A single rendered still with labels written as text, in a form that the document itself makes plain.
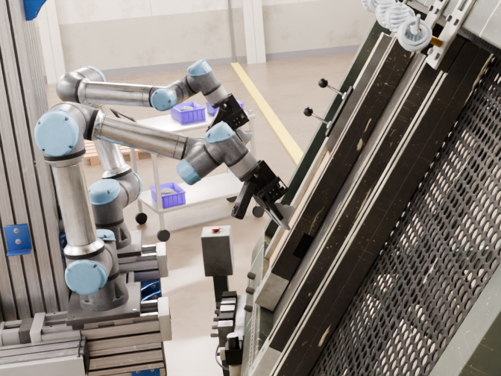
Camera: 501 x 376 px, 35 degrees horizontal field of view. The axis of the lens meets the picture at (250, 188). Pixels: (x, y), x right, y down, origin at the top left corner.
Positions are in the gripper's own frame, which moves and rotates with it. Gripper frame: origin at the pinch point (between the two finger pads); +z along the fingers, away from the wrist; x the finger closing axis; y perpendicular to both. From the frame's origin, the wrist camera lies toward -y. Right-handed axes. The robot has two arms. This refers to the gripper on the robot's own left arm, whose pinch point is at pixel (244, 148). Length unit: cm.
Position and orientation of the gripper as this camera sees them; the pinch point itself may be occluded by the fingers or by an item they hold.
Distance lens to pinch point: 290.4
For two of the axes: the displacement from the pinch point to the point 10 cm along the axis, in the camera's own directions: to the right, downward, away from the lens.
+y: 8.4, -5.4, -0.8
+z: 5.4, 7.9, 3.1
